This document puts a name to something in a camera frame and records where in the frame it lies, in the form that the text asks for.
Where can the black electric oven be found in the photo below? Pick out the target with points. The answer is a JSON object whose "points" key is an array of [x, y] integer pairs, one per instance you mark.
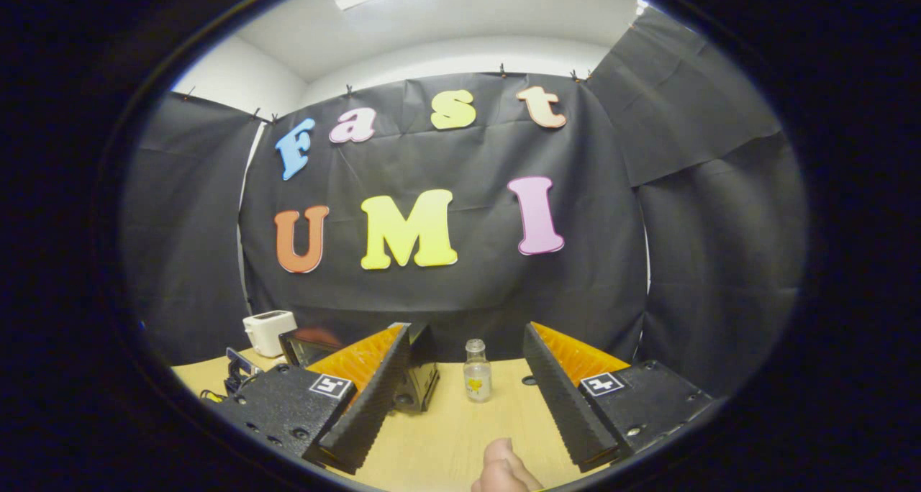
{"points": [[424, 384]]}

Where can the white toaster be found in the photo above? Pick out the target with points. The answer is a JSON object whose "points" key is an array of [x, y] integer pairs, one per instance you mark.
{"points": [[268, 334]]}

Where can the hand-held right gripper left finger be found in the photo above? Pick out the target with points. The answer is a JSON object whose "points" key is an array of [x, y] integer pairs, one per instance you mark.
{"points": [[374, 406]]}

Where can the clear glass bottle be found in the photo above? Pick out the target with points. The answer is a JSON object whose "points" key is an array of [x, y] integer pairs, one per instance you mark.
{"points": [[477, 384]]}

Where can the black backdrop cloth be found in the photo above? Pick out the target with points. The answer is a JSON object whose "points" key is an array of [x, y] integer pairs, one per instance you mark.
{"points": [[446, 290]]}

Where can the small ceiling light panel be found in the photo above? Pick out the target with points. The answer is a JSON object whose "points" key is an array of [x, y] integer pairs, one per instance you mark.
{"points": [[641, 6]]}

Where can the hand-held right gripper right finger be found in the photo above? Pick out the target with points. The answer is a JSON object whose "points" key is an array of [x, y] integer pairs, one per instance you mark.
{"points": [[561, 406]]}

